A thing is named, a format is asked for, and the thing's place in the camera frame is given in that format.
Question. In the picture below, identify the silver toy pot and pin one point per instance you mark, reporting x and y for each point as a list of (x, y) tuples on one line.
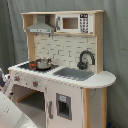
[(43, 63)]

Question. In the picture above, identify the grey toy sink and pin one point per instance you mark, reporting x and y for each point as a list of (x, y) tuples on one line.
[(74, 74)]

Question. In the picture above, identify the wooden toy kitchen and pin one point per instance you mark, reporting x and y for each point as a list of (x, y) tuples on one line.
[(64, 50)]

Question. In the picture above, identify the red stove knob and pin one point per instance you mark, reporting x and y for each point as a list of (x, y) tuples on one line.
[(35, 83), (16, 78)]

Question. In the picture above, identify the black toy faucet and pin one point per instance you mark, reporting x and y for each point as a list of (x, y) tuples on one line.
[(83, 64)]

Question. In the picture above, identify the right red stove knob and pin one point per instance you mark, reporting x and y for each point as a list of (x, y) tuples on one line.
[(35, 83)]

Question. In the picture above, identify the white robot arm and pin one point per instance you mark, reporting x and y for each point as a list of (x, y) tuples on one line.
[(11, 116)]

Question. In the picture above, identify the toy microwave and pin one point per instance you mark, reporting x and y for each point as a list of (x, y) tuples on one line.
[(74, 23)]

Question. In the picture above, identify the black toy stovetop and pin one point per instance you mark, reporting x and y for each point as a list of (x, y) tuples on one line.
[(33, 67)]

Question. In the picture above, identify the white cabinet door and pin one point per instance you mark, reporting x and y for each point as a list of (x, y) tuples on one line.
[(64, 106)]

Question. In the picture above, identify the grey range hood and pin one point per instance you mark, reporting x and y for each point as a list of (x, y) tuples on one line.
[(41, 26)]

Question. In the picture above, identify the white oven door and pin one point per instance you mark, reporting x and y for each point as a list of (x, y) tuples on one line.
[(6, 85)]

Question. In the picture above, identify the left red stove knob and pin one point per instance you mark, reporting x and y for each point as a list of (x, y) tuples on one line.
[(16, 78)]

